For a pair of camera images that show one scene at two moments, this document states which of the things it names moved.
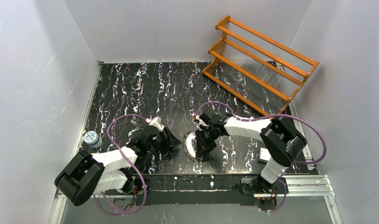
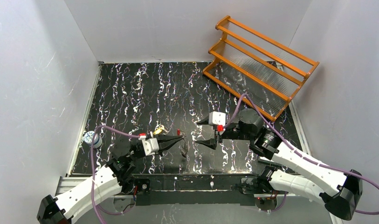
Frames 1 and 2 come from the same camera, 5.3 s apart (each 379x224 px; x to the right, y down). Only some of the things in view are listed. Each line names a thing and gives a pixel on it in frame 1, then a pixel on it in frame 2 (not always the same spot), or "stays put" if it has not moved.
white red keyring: x=189 y=146 to x=184 y=144
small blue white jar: x=92 y=139 stays put
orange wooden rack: x=263 y=71 stays put
